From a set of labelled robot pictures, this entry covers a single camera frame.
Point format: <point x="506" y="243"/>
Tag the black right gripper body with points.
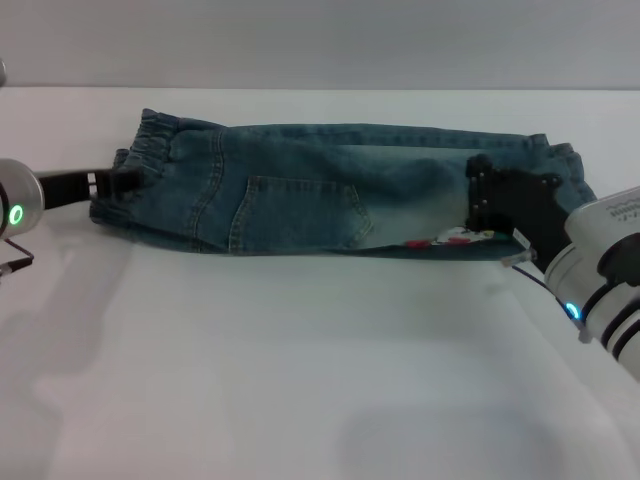
<point x="535" y="210"/>

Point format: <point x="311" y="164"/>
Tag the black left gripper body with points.
<point x="65" y="185"/>

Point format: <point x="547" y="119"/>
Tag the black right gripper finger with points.
<point x="481" y="195"/>

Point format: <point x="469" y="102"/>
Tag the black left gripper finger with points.
<point x="117" y="182"/>

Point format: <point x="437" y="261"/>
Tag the blue denim shorts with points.
<point x="310" y="170"/>

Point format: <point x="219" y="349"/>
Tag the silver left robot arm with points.
<point x="22" y="195"/>

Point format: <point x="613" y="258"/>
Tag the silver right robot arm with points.
<point x="600" y="320"/>

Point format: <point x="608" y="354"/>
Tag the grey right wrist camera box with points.
<point x="605" y="220"/>

